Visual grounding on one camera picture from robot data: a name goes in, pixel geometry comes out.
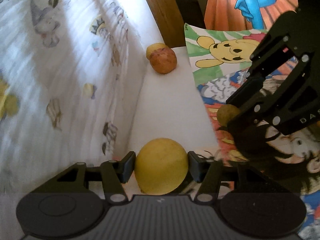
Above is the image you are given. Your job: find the yellow lemon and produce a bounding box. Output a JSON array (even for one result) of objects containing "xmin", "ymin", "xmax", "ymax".
[{"xmin": 135, "ymin": 138, "xmax": 188, "ymax": 195}]

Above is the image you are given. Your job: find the small brown round fruit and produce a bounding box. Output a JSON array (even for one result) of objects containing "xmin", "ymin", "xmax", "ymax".
[{"xmin": 216, "ymin": 104, "xmax": 241, "ymax": 126}]

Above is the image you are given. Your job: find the Winnie the Pooh drawing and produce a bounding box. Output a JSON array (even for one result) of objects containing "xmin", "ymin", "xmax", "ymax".
[{"xmin": 184, "ymin": 24, "xmax": 267, "ymax": 86}]

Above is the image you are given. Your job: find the girl in orange dress painting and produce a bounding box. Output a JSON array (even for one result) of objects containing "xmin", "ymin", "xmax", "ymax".
[{"xmin": 204, "ymin": 0, "xmax": 298, "ymax": 31}]

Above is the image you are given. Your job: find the red yellow apple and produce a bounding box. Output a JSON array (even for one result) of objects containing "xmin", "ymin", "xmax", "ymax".
[{"xmin": 146, "ymin": 43, "xmax": 177, "ymax": 74}]

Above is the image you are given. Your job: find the white cartoon print cloth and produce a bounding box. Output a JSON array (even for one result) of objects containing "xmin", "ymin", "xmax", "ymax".
[{"xmin": 1, "ymin": 0, "xmax": 157, "ymax": 194}]

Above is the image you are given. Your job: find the brown wooden frame post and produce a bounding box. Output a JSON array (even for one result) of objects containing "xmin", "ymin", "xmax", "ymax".
[{"xmin": 146, "ymin": 0, "xmax": 185, "ymax": 48}]

